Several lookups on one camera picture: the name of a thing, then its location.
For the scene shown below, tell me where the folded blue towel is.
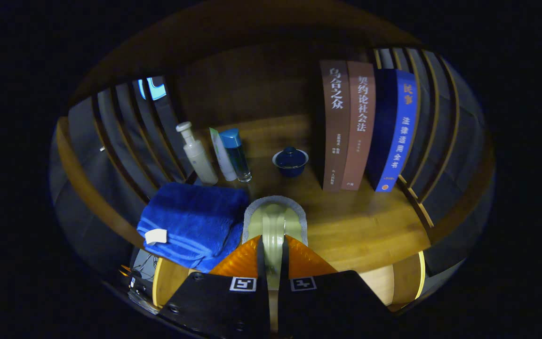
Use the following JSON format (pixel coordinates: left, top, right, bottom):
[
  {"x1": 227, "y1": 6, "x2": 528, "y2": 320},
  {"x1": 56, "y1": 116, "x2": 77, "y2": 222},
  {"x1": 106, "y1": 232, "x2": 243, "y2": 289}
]
[{"x1": 137, "y1": 183, "x2": 251, "y2": 274}]

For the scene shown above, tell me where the green and white tube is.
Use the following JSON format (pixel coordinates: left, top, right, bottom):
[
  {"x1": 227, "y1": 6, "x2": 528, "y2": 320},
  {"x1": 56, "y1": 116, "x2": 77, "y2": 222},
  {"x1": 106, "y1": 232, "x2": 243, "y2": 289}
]
[{"x1": 208, "y1": 127, "x2": 238, "y2": 182}]

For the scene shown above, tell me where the blue book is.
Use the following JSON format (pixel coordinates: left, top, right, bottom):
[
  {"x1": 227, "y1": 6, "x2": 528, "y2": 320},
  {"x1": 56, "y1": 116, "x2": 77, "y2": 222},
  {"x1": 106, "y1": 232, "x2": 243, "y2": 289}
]
[{"x1": 366, "y1": 69, "x2": 417, "y2": 193}]

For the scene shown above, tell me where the blue lidded teacup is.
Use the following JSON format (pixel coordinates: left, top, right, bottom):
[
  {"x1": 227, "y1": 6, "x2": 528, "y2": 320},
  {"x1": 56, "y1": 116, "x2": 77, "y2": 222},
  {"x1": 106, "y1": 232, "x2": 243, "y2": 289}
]
[{"x1": 272, "y1": 146, "x2": 309, "y2": 178}]

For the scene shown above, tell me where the teal cosmetic bottle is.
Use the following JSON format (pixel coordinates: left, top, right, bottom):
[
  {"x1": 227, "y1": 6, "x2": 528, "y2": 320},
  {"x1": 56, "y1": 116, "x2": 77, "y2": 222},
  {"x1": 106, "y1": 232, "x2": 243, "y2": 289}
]
[{"x1": 219, "y1": 128, "x2": 253, "y2": 183}]

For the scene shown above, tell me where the wooden countertop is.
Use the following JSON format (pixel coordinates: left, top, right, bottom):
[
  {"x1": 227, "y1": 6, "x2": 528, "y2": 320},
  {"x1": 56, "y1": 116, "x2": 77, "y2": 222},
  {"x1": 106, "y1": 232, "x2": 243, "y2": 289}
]
[{"x1": 153, "y1": 115, "x2": 434, "y2": 274}]

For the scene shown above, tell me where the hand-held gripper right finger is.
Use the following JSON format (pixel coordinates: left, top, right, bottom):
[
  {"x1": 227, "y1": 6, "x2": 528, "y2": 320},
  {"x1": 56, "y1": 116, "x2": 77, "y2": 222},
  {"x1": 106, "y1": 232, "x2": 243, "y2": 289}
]
[{"x1": 278, "y1": 234, "x2": 394, "y2": 339}]

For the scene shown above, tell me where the green scrub brush white pad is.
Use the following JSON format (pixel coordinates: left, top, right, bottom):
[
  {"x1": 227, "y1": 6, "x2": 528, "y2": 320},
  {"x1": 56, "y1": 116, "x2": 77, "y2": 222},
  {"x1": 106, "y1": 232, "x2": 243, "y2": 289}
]
[{"x1": 242, "y1": 195, "x2": 309, "y2": 291}]

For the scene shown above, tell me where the white pump bottle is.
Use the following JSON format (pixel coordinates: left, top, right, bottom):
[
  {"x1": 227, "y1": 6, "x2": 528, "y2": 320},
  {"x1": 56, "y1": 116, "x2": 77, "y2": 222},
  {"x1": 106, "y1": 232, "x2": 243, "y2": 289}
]
[{"x1": 176, "y1": 121, "x2": 219, "y2": 186}]

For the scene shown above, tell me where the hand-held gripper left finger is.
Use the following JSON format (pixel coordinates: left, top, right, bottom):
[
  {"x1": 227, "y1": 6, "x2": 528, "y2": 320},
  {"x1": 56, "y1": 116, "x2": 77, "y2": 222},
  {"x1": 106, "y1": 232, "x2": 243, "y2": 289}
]
[{"x1": 158, "y1": 234, "x2": 271, "y2": 339}]

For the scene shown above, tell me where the wooden cabinet with slatted shelf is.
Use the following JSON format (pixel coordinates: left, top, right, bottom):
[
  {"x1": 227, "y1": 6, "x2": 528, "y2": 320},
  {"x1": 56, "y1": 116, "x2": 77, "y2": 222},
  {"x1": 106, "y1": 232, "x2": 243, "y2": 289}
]
[{"x1": 55, "y1": 2, "x2": 496, "y2": 283}]

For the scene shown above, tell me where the dark brown book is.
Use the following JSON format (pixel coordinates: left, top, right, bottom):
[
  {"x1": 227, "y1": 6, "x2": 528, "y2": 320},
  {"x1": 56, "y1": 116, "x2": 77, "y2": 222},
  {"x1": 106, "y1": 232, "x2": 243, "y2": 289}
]
[{"x1": 319, "y1": 59, "x2": 351, "y2": 192}]

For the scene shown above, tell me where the reddish brown book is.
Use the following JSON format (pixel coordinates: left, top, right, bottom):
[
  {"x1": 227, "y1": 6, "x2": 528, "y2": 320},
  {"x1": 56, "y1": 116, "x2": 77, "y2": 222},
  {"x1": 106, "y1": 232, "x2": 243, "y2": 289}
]
[{"x1": 341, "y1": 60, "x2": 376, "y2": 191}]

